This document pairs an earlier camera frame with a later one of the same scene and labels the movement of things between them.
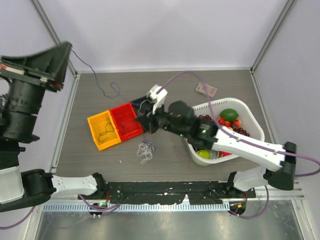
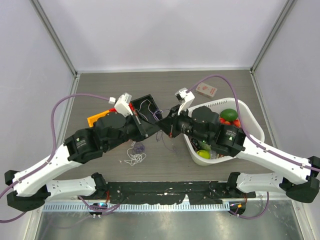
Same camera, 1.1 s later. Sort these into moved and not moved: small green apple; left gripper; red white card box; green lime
Moved: left gripper
Not moved: small green apple; red white card box; green lime
